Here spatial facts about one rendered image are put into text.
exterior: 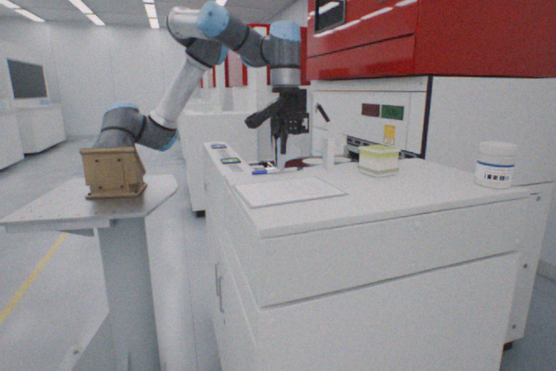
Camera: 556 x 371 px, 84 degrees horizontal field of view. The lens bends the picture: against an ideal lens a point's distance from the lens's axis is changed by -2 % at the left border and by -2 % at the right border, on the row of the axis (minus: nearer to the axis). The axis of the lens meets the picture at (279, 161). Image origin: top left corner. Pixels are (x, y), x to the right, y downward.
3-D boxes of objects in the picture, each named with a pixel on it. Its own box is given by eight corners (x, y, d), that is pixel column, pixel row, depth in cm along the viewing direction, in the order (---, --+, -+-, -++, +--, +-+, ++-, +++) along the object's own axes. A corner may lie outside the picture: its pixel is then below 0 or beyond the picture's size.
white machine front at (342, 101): (315, 153, 179) (318, 81, 170) (420, 199, 104) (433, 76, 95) (311, 154, 178) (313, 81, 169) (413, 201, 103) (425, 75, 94)
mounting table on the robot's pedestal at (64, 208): (5, 264, 89) (-4, 221, 86) (76, 208, 132) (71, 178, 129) (168, 251, 96) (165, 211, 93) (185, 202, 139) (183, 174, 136)
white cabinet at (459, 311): (322, 301, 178) (327, 162, 160) (475, 514, 89) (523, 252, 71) (209, 327, 158) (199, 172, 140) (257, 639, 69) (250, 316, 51)
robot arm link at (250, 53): (233, 28, 84) (256, 19, 76) (263, 49, 91) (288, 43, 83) (223, 54, 83) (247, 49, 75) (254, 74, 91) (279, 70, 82)
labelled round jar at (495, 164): (488, 179, 76) (494, 140, 73) (518, 187, 69) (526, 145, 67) (466, 182, 73) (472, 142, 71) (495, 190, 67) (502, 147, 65)
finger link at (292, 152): (302, 171, 80) (302, 135, 79) (281, 174, 78) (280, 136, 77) (298, 169, 83) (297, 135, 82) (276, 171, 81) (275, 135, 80)
